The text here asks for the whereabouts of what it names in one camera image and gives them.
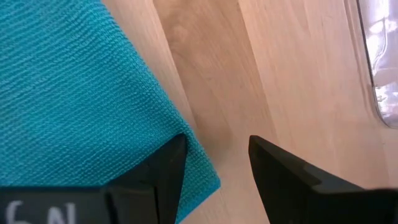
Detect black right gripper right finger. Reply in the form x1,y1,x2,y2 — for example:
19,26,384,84
248,135,398,224

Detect clear plastic bin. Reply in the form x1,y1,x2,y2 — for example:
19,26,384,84
343,0,398,130

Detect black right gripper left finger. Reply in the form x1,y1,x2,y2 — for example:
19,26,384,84
0,133,188,224

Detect teal microfiber towel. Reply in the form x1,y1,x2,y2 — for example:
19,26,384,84
0,0,221,223

